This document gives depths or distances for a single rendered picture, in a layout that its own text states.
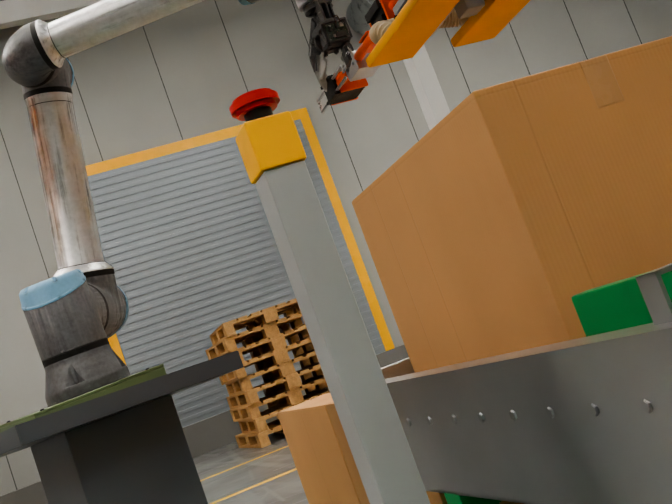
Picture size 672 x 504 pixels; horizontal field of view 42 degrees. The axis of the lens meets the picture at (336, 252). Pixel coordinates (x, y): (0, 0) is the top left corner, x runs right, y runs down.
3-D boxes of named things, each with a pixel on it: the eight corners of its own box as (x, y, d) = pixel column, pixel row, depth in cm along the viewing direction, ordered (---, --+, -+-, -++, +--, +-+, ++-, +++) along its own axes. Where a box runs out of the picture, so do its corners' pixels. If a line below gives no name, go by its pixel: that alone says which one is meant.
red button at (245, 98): (291, 108, 116) (281, 81, 117) (242, 121, 114) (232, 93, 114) (279, 126, 123) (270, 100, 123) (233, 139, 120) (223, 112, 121)
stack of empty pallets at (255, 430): (357, 410, 897) (314, 291, 910) (258, 449, 861) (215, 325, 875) (325, 413, 1018) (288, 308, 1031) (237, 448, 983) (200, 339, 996)
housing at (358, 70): (384, 63, 196) (377, 45, 196) (357, 69, 193) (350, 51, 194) (374, 76, 202) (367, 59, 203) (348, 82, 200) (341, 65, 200)
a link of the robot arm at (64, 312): (29, 365, 189) (2, 290, 189) (60, 357, 206) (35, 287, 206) (94, 340, 188) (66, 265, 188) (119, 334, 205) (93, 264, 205)
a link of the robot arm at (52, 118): (53, 351, 206) (-6, 44, 208) (80, 344, 223) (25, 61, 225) (115, 339, 205) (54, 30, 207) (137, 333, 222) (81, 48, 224)
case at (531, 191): (797, 273, 129) (694, 28, 133) (579, 363, 116) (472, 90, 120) (582, 323, 186) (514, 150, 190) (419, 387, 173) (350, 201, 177)
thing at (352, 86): (368, 84, 208) (361, 66, 208) (341, 91, 205) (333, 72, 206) (357, 99, 216) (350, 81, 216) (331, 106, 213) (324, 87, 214)
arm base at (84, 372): (73, 397, 182) (57, 353, 182) (33, 412, 195) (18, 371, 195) (146, 369, 196) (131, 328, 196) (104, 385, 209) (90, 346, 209)
